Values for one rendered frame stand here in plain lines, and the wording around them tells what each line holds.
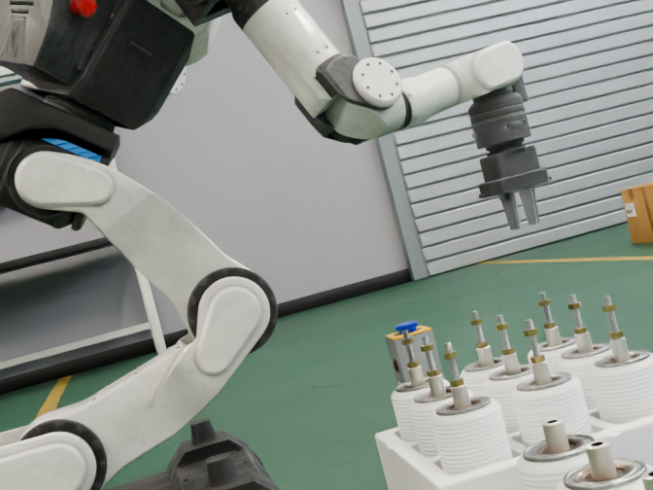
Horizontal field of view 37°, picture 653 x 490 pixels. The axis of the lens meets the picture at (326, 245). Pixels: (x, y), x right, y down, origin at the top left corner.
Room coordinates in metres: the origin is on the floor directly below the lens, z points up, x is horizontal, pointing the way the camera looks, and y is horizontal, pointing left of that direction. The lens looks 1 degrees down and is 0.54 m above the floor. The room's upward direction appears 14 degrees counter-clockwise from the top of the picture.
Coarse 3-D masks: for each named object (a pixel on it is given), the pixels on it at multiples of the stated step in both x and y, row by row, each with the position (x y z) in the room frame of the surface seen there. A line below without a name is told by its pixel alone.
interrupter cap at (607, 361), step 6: (630, 354) 1.36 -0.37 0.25; (636, 354) 1.35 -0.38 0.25; (642, 354) 1.34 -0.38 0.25; (648, 354) 1.33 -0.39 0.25; (600, 360) 1.37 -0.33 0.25; (606, 360) 1.36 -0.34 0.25; (612, 360) 1.36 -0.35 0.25; (630, 360) 1.32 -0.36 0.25; (636, 360) 1.31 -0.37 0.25; (600, 366) 1.33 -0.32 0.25; (606, 366) 1.32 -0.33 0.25; (612, 366) 1.32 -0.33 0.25; (618, 366) 1.31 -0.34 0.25
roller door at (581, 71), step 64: (384, 0) 6.56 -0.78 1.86; (448, 0) 6.65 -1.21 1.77; (512, 0) 6.74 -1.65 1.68; (576, 0) 6.84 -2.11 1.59; (640, 0) 6.94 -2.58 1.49; (576, 64) 6.81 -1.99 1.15; (640, 64) 6.91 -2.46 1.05; (448, 128) 6.60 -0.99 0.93; (576, 128) 6.79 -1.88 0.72; (640, 128) 6.88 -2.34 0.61; (448, 192) 6.58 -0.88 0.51; (576, 192) 6.77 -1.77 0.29; (448, 256) 6.57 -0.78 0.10
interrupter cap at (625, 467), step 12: (576, 468) 0.92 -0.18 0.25; (588, 468) 0.91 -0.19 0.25; (624, 468) 0.89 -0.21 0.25; (636, 468) 0.88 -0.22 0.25; (564, 480) 0.89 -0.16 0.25; (576, 480) 0.88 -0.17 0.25; (588, 480) 0.89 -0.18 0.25; (600, 480) 0.88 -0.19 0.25; (612, 480) 0.86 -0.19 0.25; (624, 480) 0.85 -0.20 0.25
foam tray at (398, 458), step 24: (384, 432) 1.60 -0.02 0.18; (600, 432) 1.28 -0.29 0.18; (624, 432) 1.26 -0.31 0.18; (648, 432) 1.27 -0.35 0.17; (384, 456) 1.56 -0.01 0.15; (408, 456) 1.41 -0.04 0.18; (624, 456) 1.26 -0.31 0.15; (648, 456) 1.27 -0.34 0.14; (408, 480) 1.41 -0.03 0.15; (432, 480) 1.26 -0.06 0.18; (456, 480) 1.23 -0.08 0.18; (480, 480) 1.23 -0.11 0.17; (504, 480) 1.24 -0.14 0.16
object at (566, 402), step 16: (576, 384) 1.30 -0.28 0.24; (512, 400) 1.33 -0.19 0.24; (528, 400) 1.29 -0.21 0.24; (544, 400) 1.28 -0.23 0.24; (560, 400) 1.28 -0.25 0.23; (576, 400) 1.29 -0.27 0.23; (528, 416) 1.30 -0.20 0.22; (544, 416) 1.29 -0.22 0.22; (560, 416) 1.28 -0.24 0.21; (576, 416) 1.29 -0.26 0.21; (528, 432) 1.31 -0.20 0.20; (576, 432) 1.29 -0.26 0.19; (592, 432) 1.31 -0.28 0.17
